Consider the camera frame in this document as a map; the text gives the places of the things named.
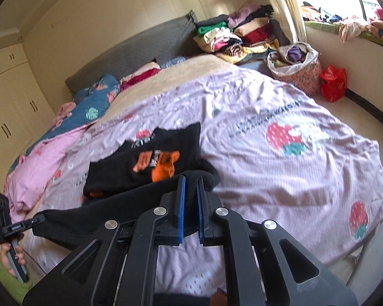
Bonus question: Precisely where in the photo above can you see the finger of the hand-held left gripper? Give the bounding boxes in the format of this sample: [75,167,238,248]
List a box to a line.
[9,213,46,233]

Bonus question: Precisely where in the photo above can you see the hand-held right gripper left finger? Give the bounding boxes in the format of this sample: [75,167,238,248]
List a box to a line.
[22,175,187,306]

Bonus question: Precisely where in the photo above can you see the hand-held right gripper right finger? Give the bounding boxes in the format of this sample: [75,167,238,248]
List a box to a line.
[196,178,360,306]

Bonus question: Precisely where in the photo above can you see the black sweater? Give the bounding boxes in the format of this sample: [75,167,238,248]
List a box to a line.
[32,122,221,256]

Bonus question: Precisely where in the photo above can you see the floral fabric bag with clothes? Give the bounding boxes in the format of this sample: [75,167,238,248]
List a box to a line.
[267,42,323,96]

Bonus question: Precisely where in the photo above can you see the pile of folded clothes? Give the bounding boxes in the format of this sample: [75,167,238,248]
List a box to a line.
[193,5,289,64]

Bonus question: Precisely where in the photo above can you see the heap of clothes on windowsill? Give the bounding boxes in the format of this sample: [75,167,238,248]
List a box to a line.
[302,2,383,43]

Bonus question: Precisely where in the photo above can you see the person's left hand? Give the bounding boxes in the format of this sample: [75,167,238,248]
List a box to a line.
[0,233,28,283]

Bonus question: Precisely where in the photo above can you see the person's right hand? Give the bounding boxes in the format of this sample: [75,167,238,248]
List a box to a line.
[211,288,228,306]

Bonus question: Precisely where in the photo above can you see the pink quilt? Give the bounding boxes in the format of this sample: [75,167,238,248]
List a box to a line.
[3,102,90,212]

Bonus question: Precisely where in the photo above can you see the person's yellow-green top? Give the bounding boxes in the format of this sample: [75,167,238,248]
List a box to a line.
[0,255,32,305]

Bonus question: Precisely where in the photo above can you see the pink strawberry print duvet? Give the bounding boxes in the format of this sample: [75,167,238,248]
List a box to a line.
[19,70,383,297]

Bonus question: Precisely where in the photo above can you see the cream wardrobe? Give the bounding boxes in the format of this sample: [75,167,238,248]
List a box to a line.
[0,30,56,198]

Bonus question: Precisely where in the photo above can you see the beige blanket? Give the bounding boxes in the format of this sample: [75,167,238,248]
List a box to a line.
[97,54,237,125]

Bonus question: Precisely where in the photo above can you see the blue floral quilt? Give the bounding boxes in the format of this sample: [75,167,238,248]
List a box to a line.
[6,73,121,179]

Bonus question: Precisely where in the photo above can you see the red and cream pillow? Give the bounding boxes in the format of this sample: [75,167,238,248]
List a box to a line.
[119,67,162,91]

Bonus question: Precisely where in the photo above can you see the blue patterned pillow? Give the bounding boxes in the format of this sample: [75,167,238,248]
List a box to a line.
[160,57,187,69]

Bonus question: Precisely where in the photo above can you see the grey quilted headboard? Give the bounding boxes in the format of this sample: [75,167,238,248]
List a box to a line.
[65,10,198,91]

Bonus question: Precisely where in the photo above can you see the red plastic bag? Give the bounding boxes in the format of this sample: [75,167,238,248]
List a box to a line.
[319,65,347,103]

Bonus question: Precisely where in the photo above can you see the green windowsill mat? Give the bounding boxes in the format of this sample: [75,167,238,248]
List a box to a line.
[305,21,383,52]

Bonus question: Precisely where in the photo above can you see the cream curtain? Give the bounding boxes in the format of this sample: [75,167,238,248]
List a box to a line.
[258,0,307,45]

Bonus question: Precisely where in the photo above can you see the white bed frame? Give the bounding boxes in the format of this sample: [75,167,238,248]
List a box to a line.
[348,204,383,294]

